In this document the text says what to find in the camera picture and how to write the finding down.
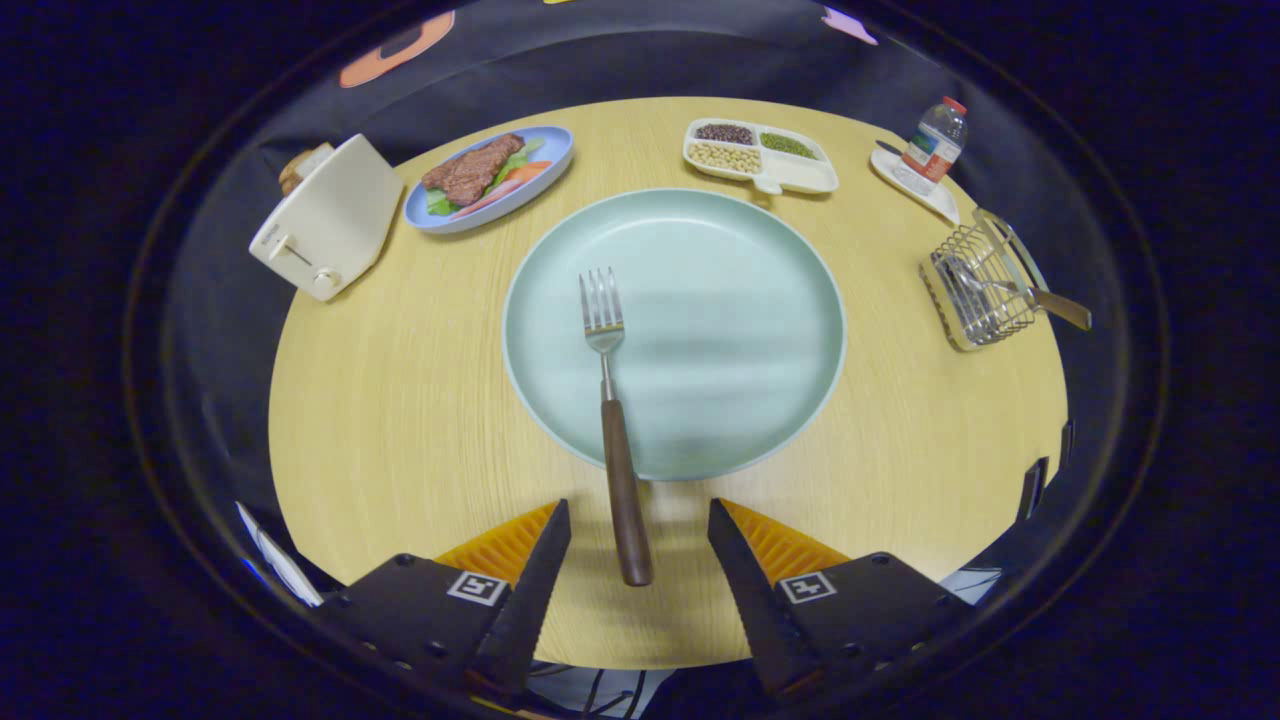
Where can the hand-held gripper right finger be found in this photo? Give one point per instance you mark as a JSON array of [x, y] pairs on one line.
[[755, 600]]

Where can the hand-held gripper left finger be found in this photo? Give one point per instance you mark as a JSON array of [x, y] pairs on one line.
[[520, 600]]

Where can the white paper sheet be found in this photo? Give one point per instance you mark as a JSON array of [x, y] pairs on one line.
[[285, 565]]

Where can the light green round plate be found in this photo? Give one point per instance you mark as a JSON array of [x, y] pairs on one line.
[[730, 330]]

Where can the black table clamp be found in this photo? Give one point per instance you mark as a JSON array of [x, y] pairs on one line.
[[1033, 490], [1067, 445]]

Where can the white toaster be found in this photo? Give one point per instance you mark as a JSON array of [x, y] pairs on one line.
[[330, 225]]

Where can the white divided bean tray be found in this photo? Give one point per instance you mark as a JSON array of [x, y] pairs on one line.
[[805, 175]]

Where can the green and orange vegetables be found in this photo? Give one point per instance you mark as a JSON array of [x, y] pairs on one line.
[[525, 170]]

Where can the brown steak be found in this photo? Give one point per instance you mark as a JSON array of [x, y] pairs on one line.
[[470, 172]]

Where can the white square coaster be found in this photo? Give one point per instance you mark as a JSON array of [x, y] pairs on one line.
[[925, 195]]

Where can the blue oval plate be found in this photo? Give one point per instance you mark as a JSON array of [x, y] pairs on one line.
[[555, 145]]

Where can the toasted bread slice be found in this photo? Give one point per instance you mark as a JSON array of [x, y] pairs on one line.
[[300, 165]]

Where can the clear red capped water bottle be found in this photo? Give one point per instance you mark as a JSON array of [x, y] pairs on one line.
[[935, 145]]

